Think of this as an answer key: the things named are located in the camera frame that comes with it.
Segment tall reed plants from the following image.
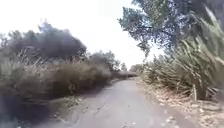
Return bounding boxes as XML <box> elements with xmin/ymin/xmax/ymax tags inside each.
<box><xmin>139</xmin><ymin>6</ymin><xmax>224</xmax><ymax>102</ymax></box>

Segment row of dark trees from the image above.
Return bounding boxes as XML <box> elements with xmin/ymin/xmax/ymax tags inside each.
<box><xmin>0</xmin><ymin>20</ymin><xmax>128</xmax><ymax>73</ymax></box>

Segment dry grass and bushes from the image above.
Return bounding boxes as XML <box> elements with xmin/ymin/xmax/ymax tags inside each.
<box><xmin>0</xmin><ymin>46</ymin><xmax>118</xmax><ymax>128</ymax></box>

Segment large green tree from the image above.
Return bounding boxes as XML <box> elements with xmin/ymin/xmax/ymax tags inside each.
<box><xmin>117</xmin><ymin>0</ymin><xmax>224</xmax><ymax>58</ymax></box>

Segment grey asphalt path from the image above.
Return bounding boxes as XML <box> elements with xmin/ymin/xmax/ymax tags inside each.
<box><xmin>31</xmin><ymin>77</ymin><xmax>201</xmax><ymax>128</ymax></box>

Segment dry dirt verge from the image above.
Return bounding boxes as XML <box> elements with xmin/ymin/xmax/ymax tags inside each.
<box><xmin>136</xmin><ymin>78</ymin><xmax>224</xmax><ymax>128</ymax></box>

